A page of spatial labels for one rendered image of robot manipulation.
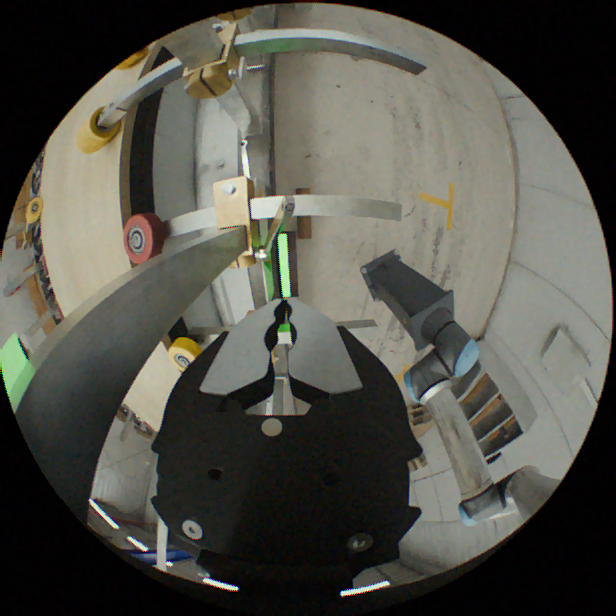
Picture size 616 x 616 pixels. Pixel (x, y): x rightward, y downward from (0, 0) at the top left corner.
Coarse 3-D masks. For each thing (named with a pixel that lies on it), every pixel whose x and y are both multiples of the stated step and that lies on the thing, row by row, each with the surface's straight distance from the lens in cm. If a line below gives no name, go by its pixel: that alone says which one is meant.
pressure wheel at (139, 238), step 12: (144, 216) 31; (156, 216) 33; (132, 228) 33; (144, 228) 31; (156, 228) 31; (132, 240) 33; (144, 240) 31; (156, 240) 31; (132, 252) 34; (144, 252) 32; (156, 252) 32
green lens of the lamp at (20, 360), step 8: (16, 336) 14; (8, 344) 13; (16, 344) 12; (0, 352) 13; (8, 352) 12; (16, 352) 12; (8, 360) 12; (16, 360) 12; (24, 360) 11; (8, 368) 12; (16, 368) 11; (8, 376) 12; (16, 376) 11; (8, 384) 12; (8, 392) 11
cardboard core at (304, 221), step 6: (300, 192) 105; (306, 192) 105; (300, 216) 105; (306, 216) 104; (300, 222) 105; (306, 222) 104; (300, 228) 105; (306, 228) 105; (300, 234) 106; (306, 234) 105
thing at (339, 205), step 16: (208, 208) 29; (256, 208) 26; (272, 208) 26; (304, 208) 26; (320, 208) 26; (336, 208) 27; (352, 208) 27; (368, 208) 28; (384, 208) 29; (400, 208) 31; (176, 224) 32; (192, 224) 30; (208, 224) 29
